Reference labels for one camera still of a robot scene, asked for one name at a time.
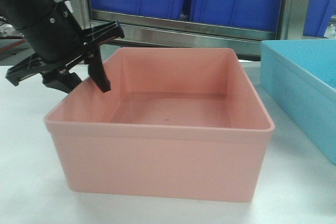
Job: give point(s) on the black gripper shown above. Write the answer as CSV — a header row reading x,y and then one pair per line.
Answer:
x,y
59,44

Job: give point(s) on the pink plastic box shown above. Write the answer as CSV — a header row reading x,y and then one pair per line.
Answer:
x,y
177,123

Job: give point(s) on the light blue plastic box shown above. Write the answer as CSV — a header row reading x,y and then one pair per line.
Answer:
x,y
300,76

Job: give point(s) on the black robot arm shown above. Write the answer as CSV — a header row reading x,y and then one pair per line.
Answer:
x,y
21,14

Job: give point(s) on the stainless steel shelf rack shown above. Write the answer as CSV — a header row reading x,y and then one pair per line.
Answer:
x,y
141,31

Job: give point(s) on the blue bin far right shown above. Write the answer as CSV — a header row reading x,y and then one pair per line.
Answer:
x,y
318,17

